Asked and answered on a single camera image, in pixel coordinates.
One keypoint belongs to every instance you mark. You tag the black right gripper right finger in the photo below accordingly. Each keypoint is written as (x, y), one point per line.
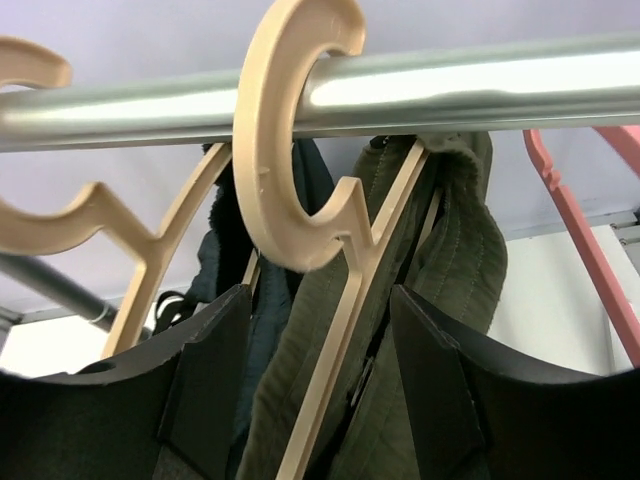
(470, 407)

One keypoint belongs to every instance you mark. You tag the pink plastic hanger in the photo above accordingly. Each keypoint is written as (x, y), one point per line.
(602, 276)

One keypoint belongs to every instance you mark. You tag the navy blue shorts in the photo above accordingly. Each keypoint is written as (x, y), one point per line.
(224, 255)

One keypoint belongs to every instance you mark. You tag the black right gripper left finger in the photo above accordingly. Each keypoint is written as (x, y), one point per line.
(163, 409)

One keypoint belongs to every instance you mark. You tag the metal clothes rack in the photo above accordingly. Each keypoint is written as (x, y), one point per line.
(581, 82)

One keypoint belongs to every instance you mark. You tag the olive green shorts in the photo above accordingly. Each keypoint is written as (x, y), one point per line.
(446, 247)

